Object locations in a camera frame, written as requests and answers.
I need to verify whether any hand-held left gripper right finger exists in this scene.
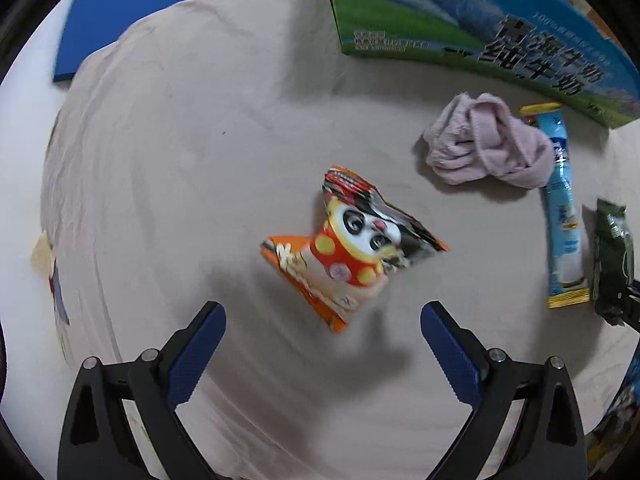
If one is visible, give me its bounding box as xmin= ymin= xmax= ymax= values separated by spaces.
xmin=420 ymin=300 xmax=589 ymax=480

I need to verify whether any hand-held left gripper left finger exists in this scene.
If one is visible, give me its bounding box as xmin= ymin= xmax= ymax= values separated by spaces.
xmin=57 ymin=301 xmax=227 ymax=480

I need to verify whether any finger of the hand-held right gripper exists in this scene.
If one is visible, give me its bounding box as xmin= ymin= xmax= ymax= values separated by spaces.
xmin=614 ymin=280 xmax=640 ymax=333

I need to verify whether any dark green snack packet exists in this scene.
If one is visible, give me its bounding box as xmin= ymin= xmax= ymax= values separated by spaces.
xmin=591 ymin=198 xmax=636 ymax=327

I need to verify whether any orange panda snack packet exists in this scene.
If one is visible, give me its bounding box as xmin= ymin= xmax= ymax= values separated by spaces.
xmin=259 ymin=164 xmax=449 ymax=335

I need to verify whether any blue green milk carton box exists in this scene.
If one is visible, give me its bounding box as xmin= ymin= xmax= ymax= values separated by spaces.
xmin=318 ymin=0 xmax=640 ymax=131

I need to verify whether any colourful printed packet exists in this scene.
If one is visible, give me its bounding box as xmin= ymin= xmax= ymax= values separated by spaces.
xmin=585 ymin=360 xmax=640 ymax=478

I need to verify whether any blue stick packet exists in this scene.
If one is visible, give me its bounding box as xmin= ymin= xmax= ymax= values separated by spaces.
xmin=518 ymin=102 xmax=591 ymax=309

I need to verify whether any beige blanket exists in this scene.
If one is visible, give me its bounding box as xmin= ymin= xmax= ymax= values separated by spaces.
xmin=39 ymin=0 xmax=640 ymax=480

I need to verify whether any yellow printed item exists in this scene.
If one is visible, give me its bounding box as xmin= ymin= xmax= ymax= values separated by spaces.
xmin=30 ymin=230 xmax=72 ymax=356

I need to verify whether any pink towel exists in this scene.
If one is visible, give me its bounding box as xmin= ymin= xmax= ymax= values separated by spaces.
xmin=423 ymin=91 xmax=557 ymax=190

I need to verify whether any blue foam board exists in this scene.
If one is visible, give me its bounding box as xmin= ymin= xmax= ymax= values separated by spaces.
xmin=52 ymin=0 xmax=197 ymax=84

